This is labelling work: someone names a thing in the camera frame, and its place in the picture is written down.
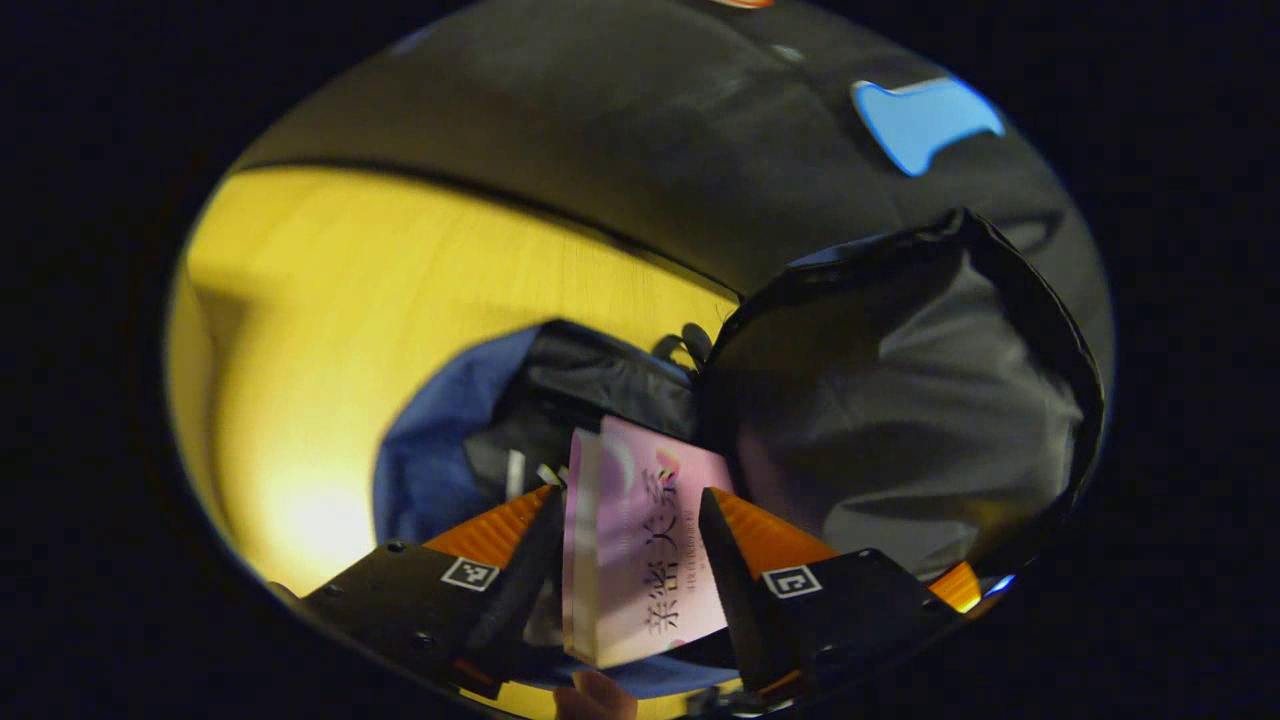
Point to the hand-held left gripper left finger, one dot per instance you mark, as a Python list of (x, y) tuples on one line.
[(400, 600)]

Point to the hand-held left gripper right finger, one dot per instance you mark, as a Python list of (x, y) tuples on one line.
[(860, 600)]

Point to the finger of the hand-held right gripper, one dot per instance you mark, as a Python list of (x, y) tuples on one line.
[(960, 590)]

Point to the blue schoolbag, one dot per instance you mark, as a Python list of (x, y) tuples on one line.
[(430, 470)]

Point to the pink book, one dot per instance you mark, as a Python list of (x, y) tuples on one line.
[(640, 540)]

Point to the black backdrop cloth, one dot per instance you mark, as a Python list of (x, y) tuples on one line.
[(600, 120)]

